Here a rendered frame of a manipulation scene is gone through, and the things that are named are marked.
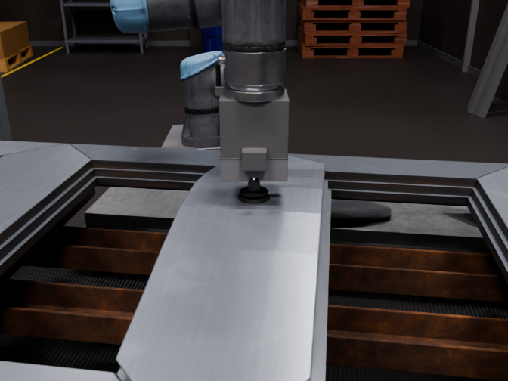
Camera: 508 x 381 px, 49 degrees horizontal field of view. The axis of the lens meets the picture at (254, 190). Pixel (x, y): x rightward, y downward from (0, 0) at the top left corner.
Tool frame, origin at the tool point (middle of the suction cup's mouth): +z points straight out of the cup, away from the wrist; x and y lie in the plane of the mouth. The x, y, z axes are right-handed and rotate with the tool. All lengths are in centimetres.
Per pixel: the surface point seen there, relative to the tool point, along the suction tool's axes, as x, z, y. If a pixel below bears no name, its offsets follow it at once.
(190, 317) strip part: -21.7, 2.4, -6.5
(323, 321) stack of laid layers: -14.6, 8.1, 7.9
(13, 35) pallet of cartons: 622, 58, -286
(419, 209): 49, 23, 39
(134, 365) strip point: -27.2, 3.6, -11.0
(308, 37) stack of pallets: 670, 67, 74
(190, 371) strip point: -28.0, 3.6, -5.8
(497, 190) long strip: 17.4, 5.2, 40.7
